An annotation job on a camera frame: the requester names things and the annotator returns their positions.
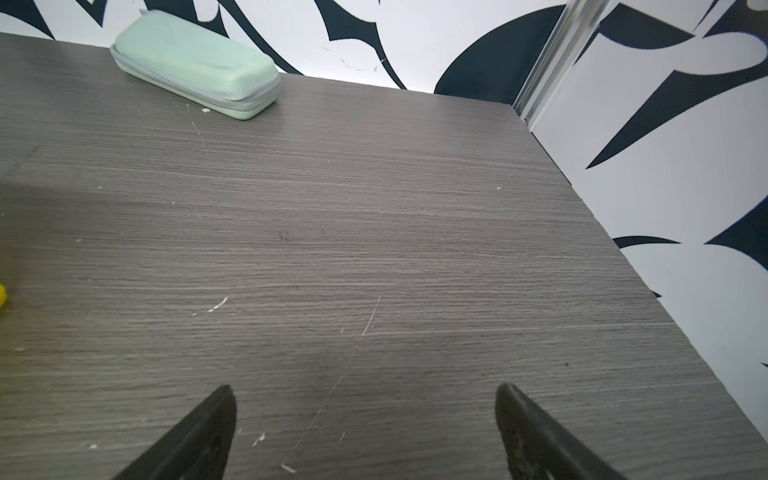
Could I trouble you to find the mint green zipper case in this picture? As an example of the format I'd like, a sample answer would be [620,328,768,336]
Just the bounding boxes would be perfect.
[110,10,281,120]

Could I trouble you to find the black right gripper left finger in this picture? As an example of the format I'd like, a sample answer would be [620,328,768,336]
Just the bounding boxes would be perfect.
[116,385,237,480]

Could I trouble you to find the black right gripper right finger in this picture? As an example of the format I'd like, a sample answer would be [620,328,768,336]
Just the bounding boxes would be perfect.
[495,383,624,479]

